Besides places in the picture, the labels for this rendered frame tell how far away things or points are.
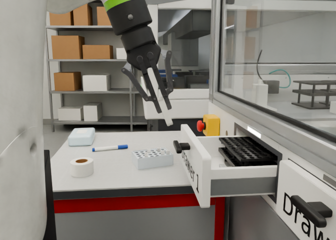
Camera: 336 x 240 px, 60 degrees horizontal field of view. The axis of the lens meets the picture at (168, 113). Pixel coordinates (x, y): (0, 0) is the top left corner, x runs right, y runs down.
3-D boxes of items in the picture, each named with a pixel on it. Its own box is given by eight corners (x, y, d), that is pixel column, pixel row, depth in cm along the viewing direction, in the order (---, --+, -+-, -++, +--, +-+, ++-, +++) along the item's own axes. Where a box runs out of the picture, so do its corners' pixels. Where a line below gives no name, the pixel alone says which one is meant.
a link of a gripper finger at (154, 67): (145, 54, 71) (150, 51, 71) (162, 96, 73) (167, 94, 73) (145, 53, 67) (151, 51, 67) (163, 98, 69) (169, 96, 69)
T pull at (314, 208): (318, 230, 38) (319, 220, 37) (289, 202, 45) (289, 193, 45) (344, 228, 38) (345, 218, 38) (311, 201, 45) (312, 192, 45)
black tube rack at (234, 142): (239, 186, 65) (240, 159, 63) (218, 159, 82) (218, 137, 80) (333, 182, 67) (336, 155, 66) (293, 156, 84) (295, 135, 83)
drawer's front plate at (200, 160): (201, 209, 58) (202, 157, 56) (180, 160, 87) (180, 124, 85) (210, 209, 58) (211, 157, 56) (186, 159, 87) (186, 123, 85)
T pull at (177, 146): (176, 154, 67) (176, 148, 67) (172, 145, 74) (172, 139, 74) (192, 154, 67) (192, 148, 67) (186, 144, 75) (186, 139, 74)
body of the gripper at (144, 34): (151, 25, 71) (164, 61, 73) (118, 37, 71) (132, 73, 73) (152, 22, 64) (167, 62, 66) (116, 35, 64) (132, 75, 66)
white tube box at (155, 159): (137, 170, 94) (137, 158, 93) (131, 161, 102) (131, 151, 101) (173, 165, 98) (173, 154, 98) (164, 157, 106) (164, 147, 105)
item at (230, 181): (208, 198, 60) (209, 170, 59) (187, 156, 85) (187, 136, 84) (387, 189, 64) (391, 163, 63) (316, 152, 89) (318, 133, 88)
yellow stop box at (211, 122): (205, 138, 102) (205, 117, 101) (201, 133, 109) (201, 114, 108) (219, 138, 102) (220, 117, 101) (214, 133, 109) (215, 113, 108)
